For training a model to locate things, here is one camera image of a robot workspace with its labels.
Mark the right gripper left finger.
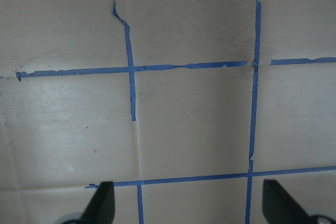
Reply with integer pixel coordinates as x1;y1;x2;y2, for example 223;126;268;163
80;182;115;224

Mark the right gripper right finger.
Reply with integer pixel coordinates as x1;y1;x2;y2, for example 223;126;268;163
262;179;317;224

